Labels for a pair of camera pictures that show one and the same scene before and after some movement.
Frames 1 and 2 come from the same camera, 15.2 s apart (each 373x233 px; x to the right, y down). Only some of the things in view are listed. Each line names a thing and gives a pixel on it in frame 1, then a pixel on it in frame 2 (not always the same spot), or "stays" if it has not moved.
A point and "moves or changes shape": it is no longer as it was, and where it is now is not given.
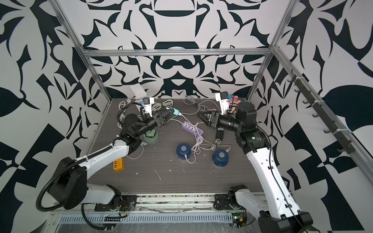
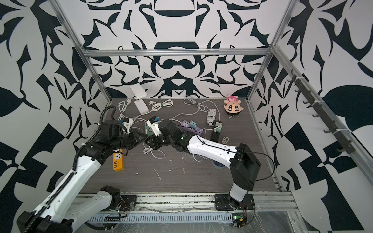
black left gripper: [160, 122] → [135, 134]
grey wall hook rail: [322, 111] stays
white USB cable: [212, 146] moves or changes shape
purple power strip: [192, 128] stays
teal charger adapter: [176, 111] → [192, 124]
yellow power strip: [118, 165] stays
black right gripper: [204, 113] → [153, 142]
